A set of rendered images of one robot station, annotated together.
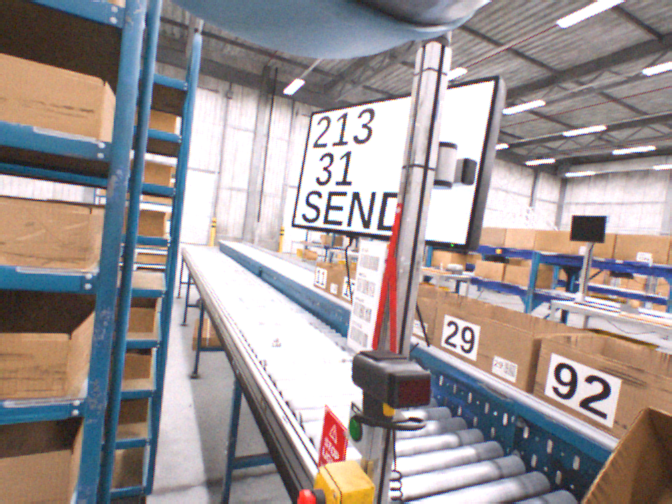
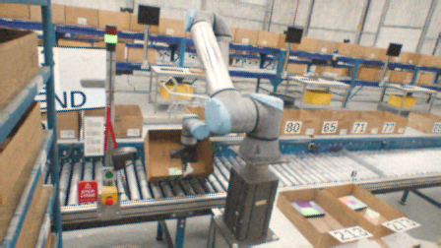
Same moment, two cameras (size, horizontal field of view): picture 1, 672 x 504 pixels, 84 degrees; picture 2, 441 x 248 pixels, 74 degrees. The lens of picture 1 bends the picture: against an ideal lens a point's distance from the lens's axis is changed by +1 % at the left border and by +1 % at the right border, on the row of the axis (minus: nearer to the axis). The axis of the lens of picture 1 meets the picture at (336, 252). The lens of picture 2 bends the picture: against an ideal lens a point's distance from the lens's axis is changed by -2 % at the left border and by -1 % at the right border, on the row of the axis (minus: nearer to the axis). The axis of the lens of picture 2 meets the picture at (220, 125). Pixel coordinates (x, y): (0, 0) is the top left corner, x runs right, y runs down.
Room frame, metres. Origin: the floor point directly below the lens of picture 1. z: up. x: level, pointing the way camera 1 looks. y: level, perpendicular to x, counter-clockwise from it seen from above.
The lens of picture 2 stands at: (0.01, 1.21, 1.72)
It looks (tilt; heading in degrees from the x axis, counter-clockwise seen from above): 18 degrees down; 272
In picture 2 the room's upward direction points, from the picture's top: 8 degrees clockwise
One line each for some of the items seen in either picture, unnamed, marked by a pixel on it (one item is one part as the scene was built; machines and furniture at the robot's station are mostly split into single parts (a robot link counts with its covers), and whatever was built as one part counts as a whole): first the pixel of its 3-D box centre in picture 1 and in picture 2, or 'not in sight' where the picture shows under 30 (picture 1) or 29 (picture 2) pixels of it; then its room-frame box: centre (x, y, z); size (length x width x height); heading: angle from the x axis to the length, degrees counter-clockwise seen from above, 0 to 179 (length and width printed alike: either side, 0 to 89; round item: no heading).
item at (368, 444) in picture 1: (363, 427); (109, 173); (0.58, -0.08, 0.95); 0.07 x 0.03 x 0.07; 26
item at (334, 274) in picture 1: (347, 280); not in sight; (2.29, -0.09, 0.96); 0.39 x 0.29 x 0.17; 27
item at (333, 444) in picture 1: (339, 459); (94, 191); (0.64, -0.05, 0.85); 0.16 x 0.01 x 0.13; 26
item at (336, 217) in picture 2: not in sight; (316, 215); (-0.53, -0.24, 0.80); 0.38 x 0.28 x 0.10; 117
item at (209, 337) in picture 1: (218, 333); not in sight; (3.77, 1.10, 0.06); 0.69 x 0.47 x 0.13; 19
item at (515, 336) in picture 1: (506, 341); (49, 120); (1.24, -0.60, 0.96); 0.39 x 0.29 x 0.17; 25
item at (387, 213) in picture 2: not in sight; (360, 208); (-0.83, -0.39, 0.80); 0.38 x 0.28 x 0.10; 121
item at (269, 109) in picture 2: not in sight; (263, 114); (-0.13, -0.09, 1.37); 0.17 x 0.15 x 0.18; 30
